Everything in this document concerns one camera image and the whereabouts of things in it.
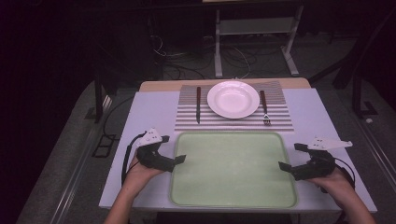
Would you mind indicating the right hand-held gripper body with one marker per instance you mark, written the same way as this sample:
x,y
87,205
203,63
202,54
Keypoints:
x,y
320,163

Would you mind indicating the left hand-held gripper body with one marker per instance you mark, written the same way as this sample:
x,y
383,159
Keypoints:
x,y
148,155

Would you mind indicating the person's left hand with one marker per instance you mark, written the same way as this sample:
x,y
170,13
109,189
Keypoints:
x,y
137,177

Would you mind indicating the person's right hand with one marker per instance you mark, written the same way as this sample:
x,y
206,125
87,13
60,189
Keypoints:
x,y
337,185

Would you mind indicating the striped placemat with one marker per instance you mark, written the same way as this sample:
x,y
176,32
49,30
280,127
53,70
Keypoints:
x,y
186,105

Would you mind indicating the green tray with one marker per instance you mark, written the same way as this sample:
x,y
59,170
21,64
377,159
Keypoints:
x,y
232,169

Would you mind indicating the small white floor object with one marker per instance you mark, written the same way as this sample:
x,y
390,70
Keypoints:
x,y
369,120

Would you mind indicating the dark stand leg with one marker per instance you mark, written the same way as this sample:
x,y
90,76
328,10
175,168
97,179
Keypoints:
x,y
358,99

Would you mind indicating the white plate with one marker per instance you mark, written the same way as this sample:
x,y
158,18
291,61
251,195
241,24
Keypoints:
x,y
233,99

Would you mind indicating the white metal stand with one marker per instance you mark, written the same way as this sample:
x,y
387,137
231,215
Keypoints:
x,y
255,26

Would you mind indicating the metal floor rail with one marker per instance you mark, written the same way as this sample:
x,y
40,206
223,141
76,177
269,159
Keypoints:
x,y
378,152
79,168

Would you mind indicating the dark table leg frame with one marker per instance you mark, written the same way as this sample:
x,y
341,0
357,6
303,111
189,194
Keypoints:
x,y
99,99

